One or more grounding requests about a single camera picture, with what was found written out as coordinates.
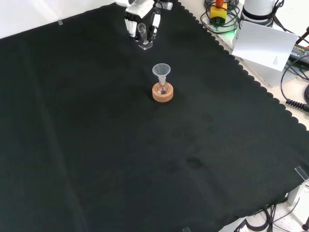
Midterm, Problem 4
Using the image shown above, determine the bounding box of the black cloth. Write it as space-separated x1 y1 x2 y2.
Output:
0 0 309 232

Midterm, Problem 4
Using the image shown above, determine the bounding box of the green cable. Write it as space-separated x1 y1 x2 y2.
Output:
199 0 242 35

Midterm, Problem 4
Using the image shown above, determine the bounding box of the clear clip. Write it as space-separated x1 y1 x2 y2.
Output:
294 166 309 182

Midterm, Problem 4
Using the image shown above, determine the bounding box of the clear plastic funnel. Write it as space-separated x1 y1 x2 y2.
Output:
152 63 172 85

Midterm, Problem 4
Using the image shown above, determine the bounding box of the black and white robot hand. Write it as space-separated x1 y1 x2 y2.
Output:
124 0 162 46

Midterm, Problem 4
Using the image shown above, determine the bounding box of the white metal bracket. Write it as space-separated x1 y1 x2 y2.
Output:
286 180 309 206

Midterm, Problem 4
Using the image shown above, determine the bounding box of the clear graduated cylinder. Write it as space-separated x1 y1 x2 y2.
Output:
137 23 154 50

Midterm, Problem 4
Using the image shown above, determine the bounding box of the cork ring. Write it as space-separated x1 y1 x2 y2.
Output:
152 82 175 103

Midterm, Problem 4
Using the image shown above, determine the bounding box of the black cable bundle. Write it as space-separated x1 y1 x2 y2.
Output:
234 203 309 232

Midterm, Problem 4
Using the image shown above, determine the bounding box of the white box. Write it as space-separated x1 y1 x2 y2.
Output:
238 57 289 88

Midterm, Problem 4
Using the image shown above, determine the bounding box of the round-bottom glass flask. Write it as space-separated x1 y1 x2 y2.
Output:
156 81 169 95

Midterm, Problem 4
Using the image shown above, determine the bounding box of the yellow stop button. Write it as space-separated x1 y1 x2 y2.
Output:
209 0 228 26

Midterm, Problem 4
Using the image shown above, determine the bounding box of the black coiled cable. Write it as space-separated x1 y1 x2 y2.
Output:
280 57 309 111

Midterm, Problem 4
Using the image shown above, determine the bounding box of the black power adapter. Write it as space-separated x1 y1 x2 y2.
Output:
288 43 309 62

